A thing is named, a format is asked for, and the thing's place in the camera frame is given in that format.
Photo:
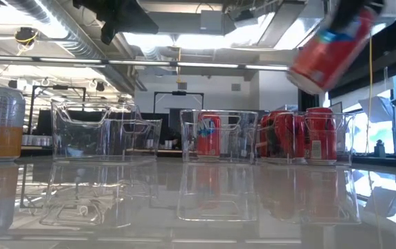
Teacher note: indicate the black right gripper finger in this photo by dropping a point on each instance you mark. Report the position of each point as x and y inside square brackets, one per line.
[353, 10]

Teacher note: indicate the red strawberry Fanta can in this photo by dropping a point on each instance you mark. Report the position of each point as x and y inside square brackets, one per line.
[209, 138]
[326, 58]

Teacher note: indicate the clear plastic bin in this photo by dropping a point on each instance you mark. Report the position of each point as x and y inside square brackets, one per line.
[345, 152]
[232, 152]
[97, 145]

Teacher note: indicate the silver and orange soda can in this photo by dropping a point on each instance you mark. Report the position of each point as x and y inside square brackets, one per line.
[2, 124]

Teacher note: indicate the black round ceiling device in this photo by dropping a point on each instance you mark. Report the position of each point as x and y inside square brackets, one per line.
[25, 34]

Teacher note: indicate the long ceiling light bar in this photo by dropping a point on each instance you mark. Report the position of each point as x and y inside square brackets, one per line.
[201, 64]

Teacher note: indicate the white hanging sheet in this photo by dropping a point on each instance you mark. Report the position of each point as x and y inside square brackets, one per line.
[378, 109]

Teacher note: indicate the black monitor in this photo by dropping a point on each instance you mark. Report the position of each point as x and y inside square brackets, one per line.
[44, 122]

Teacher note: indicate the small dark bottle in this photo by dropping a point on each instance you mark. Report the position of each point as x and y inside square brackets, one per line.
[379, 149]

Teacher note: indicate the wooden background desk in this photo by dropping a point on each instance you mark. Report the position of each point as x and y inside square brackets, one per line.
[170, 151]

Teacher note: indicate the silver metal tray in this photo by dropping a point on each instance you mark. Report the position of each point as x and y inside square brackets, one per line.
[37, 140]

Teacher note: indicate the large silver box duct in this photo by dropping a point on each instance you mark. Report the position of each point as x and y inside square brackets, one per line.
[390, 14]

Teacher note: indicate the grey rectangular ceiling duct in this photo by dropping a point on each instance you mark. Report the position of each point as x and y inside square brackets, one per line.
[191, 22]

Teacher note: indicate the black metal frame stand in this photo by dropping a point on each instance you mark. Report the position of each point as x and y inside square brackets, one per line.
[59, 87]
[179, 93]

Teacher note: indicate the grey square wall vent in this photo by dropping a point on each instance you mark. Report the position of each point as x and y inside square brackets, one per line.
[236, 87]
[182, 85]

